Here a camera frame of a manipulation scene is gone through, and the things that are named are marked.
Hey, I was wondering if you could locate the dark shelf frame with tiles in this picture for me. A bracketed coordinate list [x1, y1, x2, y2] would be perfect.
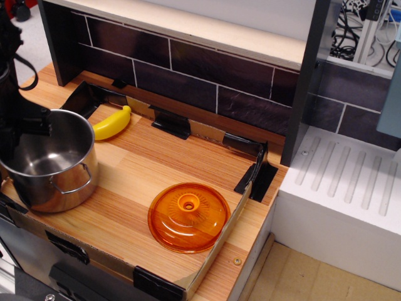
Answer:
[39, 1, 400, 164]

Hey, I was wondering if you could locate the stainless steel pot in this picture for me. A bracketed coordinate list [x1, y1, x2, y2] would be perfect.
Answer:
[1, 109, 99, 213]

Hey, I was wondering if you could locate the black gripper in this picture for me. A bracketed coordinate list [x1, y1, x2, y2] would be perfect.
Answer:
[1, 62, 51, 162]

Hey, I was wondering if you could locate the orange transparent pot lid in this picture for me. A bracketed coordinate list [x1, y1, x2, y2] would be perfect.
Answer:
[147, 182, 231, 253]

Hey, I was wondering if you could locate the black cables bundle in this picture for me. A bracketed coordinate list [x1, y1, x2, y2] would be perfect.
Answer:
[329, 0, 401, 67]

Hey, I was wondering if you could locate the black caster wheel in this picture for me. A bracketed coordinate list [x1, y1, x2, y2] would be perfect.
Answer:
[11, 0, 31, 22]

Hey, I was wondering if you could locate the yellow plastic banana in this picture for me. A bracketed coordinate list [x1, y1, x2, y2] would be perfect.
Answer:
[93, 105, 132, 140]

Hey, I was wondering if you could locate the white ridged drain board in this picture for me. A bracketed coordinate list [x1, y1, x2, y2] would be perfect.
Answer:
[272, 127, 400, 290]

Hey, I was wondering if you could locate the brass screw washer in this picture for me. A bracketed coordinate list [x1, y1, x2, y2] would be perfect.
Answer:
[232, 257, 242, 266]

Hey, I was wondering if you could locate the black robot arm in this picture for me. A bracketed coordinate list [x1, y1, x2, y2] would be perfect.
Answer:
[1, 1, 51, 161]

